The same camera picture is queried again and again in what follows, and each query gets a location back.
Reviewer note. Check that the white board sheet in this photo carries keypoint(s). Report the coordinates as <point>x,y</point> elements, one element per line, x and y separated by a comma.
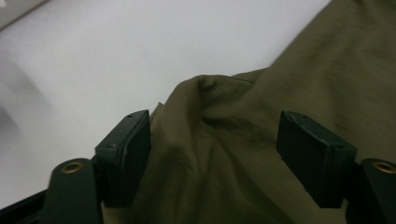
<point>124,56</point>

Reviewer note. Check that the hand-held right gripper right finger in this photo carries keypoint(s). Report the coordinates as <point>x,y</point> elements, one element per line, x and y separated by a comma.
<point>314,158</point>

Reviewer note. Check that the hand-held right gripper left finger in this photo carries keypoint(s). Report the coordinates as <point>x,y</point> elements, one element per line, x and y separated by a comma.
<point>124,168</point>

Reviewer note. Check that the olive green shorts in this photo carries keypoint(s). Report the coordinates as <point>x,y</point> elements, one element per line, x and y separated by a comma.
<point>233,140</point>

